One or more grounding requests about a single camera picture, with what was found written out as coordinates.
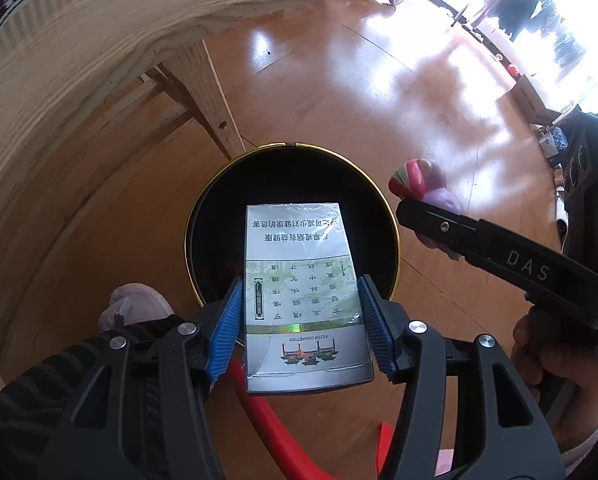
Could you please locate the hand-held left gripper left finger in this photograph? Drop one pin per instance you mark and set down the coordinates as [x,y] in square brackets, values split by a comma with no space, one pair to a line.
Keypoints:
[224,330]

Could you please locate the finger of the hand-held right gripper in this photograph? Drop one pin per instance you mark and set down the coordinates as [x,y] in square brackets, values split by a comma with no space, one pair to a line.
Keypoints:
[439,225]

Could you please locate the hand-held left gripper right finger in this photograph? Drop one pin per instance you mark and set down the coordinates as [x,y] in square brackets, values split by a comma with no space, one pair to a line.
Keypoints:
[376,330]

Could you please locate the silver cigarette box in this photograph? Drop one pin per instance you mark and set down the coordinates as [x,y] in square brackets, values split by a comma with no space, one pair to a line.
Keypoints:
[304,285]

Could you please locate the black trash bin gold rim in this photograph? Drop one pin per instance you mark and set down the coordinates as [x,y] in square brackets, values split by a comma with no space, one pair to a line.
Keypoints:
[299,180]

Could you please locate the person's right hand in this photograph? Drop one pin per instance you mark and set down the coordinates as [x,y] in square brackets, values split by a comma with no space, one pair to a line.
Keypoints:
[584,370]

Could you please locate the pastel plastic toy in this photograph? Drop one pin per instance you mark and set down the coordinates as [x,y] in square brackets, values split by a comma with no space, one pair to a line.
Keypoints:
[414,180]

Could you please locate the pink slipper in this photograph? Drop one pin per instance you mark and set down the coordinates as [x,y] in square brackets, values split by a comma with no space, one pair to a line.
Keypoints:
[139,305]

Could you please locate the red plastic stool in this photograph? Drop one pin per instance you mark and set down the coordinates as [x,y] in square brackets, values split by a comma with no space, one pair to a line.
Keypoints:
[269,425]

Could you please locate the cardboard box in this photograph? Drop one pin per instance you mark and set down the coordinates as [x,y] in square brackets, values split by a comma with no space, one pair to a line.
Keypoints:
[529,95]

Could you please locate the dark clothes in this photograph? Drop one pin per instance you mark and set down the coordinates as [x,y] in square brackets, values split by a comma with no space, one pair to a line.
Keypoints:
[524,5]

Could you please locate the wooden table leg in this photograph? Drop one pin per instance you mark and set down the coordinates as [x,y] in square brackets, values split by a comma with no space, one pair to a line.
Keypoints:
[204,90]

